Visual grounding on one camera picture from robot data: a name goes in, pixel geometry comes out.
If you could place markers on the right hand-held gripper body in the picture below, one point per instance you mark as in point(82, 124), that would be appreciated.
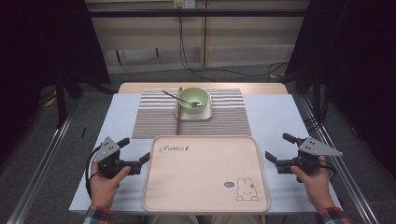
point(314, 147)

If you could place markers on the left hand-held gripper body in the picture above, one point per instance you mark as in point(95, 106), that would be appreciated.
point(107, 154)

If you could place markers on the beige rabbit print tray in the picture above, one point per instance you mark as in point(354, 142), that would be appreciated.
point(202, 177)

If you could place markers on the white square plate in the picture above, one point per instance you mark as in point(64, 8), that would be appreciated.
point(193, 116)

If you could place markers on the metal spoon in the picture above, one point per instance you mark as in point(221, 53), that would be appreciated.
point(177, 98)

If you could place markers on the green bowl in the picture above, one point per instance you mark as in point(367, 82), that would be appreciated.
point(191, 95)

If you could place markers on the person's left hand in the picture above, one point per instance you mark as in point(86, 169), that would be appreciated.
point(104, 191)

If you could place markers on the person's right hand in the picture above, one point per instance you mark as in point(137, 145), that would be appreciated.
point(317, 188)

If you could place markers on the white board sheet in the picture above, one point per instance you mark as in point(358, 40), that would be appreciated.
point(274, 115)

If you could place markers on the striped placemat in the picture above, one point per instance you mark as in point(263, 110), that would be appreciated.
point(224, 121)

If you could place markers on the black metal stand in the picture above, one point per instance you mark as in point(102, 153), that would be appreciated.
point(60, 102)

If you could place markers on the yellow floor tape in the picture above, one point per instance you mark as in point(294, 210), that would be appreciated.
point(50, 101)

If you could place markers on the black curtain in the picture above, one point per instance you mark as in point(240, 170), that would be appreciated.
point(37, 46)
point(358, 62)

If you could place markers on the black horizontal bar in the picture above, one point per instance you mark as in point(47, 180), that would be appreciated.
point(140, 13)

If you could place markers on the metal floor rail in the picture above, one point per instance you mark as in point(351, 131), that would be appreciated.
point(348, 174)
point(40, 168)

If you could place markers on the white wall outlet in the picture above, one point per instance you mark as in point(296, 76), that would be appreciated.
point(184, 3)

